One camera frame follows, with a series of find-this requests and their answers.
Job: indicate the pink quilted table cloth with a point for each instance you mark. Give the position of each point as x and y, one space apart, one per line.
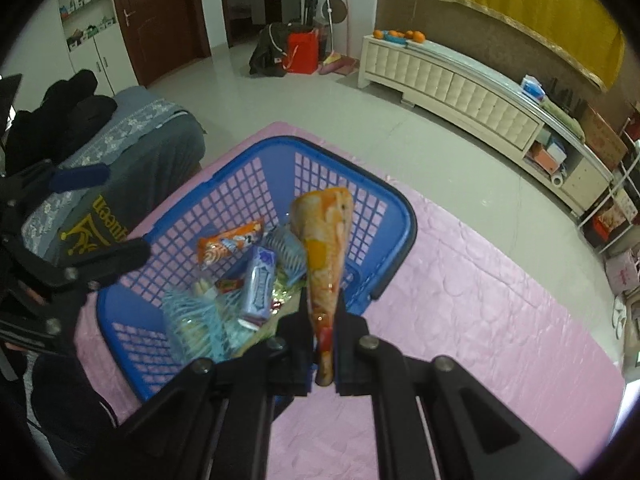
457 295

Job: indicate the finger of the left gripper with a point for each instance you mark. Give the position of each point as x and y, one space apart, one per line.
103 268
36 183

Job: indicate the pink broom and dustpan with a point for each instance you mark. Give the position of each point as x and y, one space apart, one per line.
336 12

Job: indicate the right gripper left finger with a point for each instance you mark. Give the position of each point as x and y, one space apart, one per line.
213 420

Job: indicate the white wall cupboard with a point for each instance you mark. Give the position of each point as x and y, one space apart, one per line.
94 42

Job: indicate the blue plastic mesh basket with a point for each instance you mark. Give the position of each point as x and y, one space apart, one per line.
260 182

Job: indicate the orange cracker snack bag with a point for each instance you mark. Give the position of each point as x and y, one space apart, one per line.
322 220

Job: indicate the light blue lattice snack pack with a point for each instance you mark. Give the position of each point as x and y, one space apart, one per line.
194 327

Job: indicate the green cracker pack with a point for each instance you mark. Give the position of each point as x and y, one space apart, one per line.
285 301

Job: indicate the blue tissue pack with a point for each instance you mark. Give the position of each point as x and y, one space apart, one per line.
532 88

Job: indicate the white metal shelf rack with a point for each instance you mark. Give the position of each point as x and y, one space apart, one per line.
615 213

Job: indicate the green folded cloth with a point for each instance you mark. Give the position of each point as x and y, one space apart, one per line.
568 121

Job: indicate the grey embroidered queen cushion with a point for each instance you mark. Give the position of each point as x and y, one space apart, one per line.
151 147

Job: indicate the cardboard box on cabinet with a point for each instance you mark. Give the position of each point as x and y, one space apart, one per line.
602 139

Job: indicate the pink shopping bag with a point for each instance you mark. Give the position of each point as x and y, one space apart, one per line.
622 272

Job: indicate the blue purple gum box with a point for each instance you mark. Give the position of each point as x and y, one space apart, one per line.
256 298

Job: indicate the black bag on floor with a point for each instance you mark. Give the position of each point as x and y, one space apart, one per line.
272 56

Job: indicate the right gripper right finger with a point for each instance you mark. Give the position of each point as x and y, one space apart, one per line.
433 419

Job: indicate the cream tufted tv cabinet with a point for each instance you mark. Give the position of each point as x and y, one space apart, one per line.
491 107

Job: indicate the red shopping bag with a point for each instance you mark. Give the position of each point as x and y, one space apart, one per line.
302 56

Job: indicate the bear cake blue wrapper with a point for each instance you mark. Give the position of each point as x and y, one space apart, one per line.
290 253

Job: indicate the white paper roll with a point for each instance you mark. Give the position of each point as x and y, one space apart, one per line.
557 179

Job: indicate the oranges on blue plate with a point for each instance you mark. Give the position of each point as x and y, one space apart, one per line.
399 37

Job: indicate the orange wafer bar wrapper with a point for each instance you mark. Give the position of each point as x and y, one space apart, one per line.
214 248

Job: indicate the yellow hanging cloth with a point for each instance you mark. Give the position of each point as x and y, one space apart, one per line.
581 32

